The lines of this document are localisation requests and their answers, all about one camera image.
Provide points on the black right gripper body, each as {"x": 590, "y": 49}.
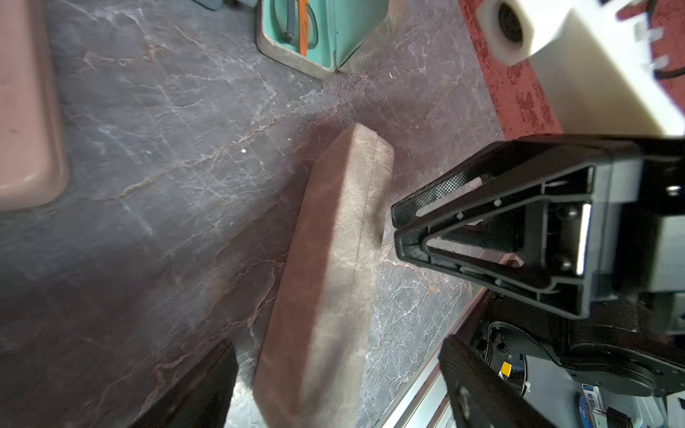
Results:
{"x": 610, "y": 222}

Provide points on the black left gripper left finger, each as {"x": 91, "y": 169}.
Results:
{"x": 201, "y": 398}

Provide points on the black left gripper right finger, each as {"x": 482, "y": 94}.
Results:
{"x": 478, "y": 397}

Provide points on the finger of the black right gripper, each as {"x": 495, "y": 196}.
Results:
{"x": 535, "y": 248}
{"x": 517, "y": 184}

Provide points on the case with red lining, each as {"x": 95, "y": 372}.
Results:
{"x": 314, "y": 353}

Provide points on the grey case with orange glasses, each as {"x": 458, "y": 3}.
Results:
{"x": 316, "y": 37}

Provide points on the pink case with black glasses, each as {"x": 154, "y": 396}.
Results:
{"x": 34, "y": 165}

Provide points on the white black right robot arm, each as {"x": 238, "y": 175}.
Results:
{"x": 613, "y": 348}

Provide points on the aluminium front rail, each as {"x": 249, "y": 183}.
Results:
{"x": 424, "y": 401}

